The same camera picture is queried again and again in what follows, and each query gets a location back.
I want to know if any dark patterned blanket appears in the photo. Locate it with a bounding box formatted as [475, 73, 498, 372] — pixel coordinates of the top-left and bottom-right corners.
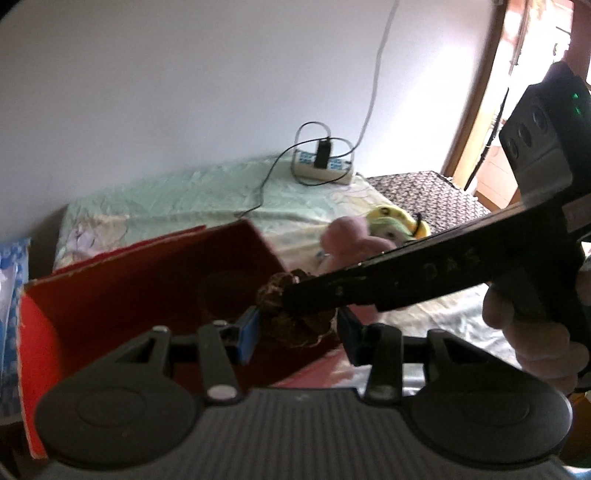
[367, 171, 491, 241]

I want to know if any white cable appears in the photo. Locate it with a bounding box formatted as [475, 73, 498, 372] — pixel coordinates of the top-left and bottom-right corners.
[357, 0, 403, 154]

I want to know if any brown door frame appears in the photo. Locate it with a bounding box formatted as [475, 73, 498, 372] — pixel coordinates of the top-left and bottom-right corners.
[441, 0, 509, 186]

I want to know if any brown pine cone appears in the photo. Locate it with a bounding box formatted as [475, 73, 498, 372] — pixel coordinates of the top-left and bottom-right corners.
[256, 270, 339, 350]

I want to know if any pink plush toy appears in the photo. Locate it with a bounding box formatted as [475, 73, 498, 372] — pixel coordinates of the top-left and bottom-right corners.
[318, 216, 399, 320]

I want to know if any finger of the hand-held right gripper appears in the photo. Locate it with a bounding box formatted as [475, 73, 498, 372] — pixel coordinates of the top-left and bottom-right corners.
[281, 261, 385, 315]

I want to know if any person's right hand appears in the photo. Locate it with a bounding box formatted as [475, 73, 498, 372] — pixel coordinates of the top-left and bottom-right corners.
[481, 256, 591, 394]

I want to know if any red cardboard box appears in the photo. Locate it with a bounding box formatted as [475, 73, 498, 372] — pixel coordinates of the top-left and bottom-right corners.
[18, 219, 343, 462]

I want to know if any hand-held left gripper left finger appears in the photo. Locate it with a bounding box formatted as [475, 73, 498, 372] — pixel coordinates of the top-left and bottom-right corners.
[111, 305, 263, 403]

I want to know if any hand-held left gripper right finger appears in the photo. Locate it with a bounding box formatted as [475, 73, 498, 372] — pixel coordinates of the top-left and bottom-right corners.
[337, 307, 485, 402]

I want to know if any white power strip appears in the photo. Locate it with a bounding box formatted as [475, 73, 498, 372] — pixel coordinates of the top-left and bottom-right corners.
[292, 150, 355, 185]

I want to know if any black cable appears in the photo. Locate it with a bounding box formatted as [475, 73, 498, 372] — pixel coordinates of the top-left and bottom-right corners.
[235, 121, 356, 220]

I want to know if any blue white patterned cloth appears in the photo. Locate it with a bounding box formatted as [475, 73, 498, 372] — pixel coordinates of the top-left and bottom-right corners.
[0, 237, 34, 417]

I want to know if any black rod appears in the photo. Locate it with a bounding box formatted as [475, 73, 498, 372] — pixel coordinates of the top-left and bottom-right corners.
[464, 88, 509, 193]

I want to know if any yellow green plush toy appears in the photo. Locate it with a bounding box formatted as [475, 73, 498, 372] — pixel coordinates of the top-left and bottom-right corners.
[364, 205, 431, 246]

